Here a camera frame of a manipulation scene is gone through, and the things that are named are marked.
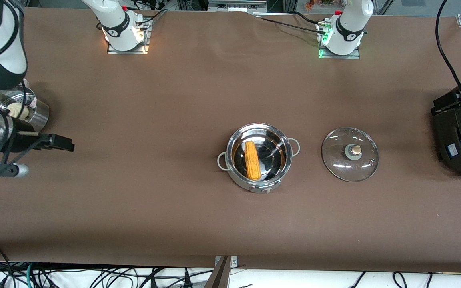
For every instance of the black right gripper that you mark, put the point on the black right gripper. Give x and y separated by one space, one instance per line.
21 138

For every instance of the yellow corn cob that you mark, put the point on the yellow corn cob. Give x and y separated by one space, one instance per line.
251 160

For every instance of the glass pot lid with knob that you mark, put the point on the glass pot lid with knob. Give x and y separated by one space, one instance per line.
336 160

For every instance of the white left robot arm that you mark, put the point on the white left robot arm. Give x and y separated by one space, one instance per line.
348 24

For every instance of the stainless steel steamer pot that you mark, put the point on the stainless steel steamer pot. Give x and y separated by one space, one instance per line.
40 112

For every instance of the white steamed bun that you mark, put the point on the white steamed bun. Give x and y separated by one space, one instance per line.
16 110

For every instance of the brown table cover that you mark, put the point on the brown table cover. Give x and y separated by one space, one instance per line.
174 100

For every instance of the metal bracket at table edge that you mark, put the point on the metal bracket at table edge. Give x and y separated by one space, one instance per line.
218 276

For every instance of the grey metal rail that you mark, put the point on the grey metal rail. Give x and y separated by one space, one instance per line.
236 6

